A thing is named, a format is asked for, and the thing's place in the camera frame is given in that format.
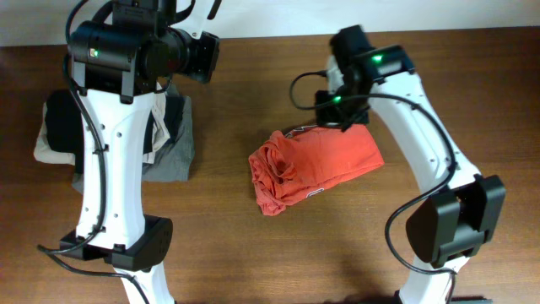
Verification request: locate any red printed t-shirt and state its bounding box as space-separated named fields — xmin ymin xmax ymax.
xmin=248 ymin=125 xmax=384 ymax=216

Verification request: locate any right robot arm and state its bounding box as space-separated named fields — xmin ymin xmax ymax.
xmin=315 ymin=25 xmax=506 ymax=303

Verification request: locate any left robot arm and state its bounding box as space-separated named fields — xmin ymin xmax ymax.
xmin=59 ymin=0 xmax=220 ymax=303

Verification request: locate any grey folded garment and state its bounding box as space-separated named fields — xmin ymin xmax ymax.
xmin=142 ymin=85 xmax=195 ymax=182

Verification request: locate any black folded garment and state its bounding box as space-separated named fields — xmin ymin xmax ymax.
xmin=44 ymin=89 xmax=186 ymax=174

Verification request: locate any beige folded garment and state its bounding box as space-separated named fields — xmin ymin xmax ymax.
xmin=33 ymin=82 xmax=172 ymax=166

